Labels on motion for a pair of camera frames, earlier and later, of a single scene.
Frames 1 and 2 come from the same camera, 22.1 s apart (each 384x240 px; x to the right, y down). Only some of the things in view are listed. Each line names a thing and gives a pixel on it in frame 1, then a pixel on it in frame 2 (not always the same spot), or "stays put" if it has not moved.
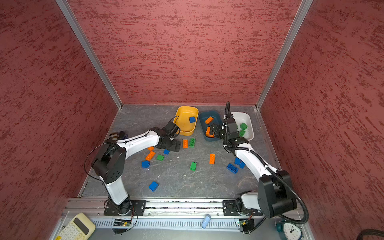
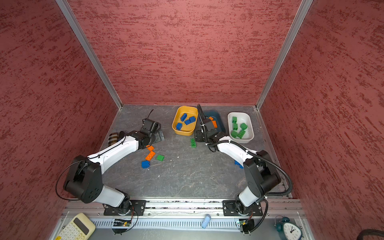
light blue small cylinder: [206, 221] stays put
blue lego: [153, 186] to [178, 126]
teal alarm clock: [290, 231] stays put
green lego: [243, 126] stays put
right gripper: [219, 128] to [197, 136]
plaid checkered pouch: [114, 136] stays put
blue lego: [145, 164] stays put
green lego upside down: [192, 143] stays put
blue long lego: [232, 168] to [183, 117]
